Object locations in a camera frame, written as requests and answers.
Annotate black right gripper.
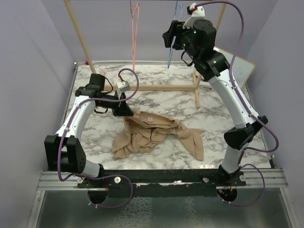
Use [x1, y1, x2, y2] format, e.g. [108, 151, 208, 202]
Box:
[162, 20, 200, 63]

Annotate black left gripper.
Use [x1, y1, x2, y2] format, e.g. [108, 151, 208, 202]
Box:
[98, 90, 134, 117]

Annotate beige t shirt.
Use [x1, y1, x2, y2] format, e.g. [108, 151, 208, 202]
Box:
[112, 109, 204, 161]

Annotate blue wire hanger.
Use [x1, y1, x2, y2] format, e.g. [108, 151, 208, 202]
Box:
[167, 0, 183, 69]

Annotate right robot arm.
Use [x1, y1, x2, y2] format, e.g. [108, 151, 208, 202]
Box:
[162, 19, 268, 186]

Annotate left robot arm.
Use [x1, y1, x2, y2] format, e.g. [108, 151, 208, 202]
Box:
[44, 74, 133, 188]

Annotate wooden clothes rack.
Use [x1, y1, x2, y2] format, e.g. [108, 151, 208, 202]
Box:
[64, 0, 227, 108]

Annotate small whiteboard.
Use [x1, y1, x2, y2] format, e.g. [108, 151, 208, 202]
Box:
[214, 47, 256, 87]

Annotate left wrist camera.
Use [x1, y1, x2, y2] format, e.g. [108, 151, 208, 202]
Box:
[116, 81, 131, 96]

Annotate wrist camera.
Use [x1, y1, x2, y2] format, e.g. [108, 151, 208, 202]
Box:
[182, 3, 205, 29]
[116, 81, 131, 96]

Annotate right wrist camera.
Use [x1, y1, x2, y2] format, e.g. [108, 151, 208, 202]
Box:
[182, 3, 205, 29]

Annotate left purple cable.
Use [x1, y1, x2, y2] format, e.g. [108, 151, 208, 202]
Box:
[57, 68, 140, 209]

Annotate purple cable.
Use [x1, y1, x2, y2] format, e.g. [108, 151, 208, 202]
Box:
[195, 0, 279, 206]
[57, 68, 140, 209]

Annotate pink wire hanger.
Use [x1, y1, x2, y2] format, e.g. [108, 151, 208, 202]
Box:
[129, 0, 140, 71]

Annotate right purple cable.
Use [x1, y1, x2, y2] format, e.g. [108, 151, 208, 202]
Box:
[195, 0, 279, 206]

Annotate aluminium table frame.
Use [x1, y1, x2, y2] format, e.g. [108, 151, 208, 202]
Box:
[26, 61, 293, 228]

